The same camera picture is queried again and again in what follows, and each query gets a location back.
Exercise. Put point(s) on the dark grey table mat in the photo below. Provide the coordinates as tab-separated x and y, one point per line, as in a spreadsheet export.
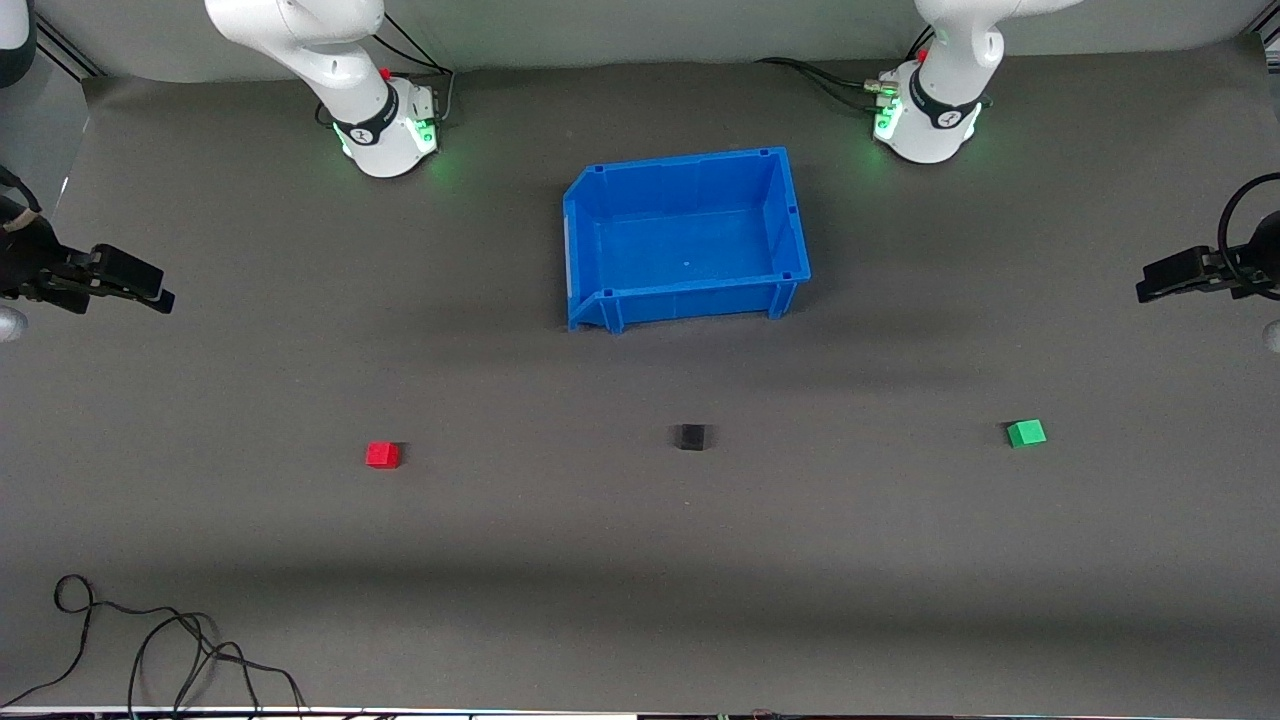
640	560

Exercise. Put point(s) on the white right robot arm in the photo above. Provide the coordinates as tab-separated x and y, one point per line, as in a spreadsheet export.
330	60

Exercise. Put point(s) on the blue plastic storage bin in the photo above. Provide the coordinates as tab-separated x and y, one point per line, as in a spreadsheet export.
690	240

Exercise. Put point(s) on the grey aluminium frame rail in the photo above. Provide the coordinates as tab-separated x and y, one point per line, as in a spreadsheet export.
1272	40
70	52

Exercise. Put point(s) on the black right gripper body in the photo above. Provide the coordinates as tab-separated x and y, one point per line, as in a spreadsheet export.
28	262

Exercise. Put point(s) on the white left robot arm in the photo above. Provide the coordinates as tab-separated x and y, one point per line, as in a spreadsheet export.
950	90

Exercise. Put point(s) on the small red cube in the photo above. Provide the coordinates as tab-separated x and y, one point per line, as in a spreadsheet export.
381	455

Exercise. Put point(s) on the small green cube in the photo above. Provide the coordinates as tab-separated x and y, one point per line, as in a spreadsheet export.
1026	433

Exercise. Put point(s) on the small black cube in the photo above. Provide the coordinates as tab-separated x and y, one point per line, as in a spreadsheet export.
690	437

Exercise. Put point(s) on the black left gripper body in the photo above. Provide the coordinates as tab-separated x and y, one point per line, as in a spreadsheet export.
1262	262

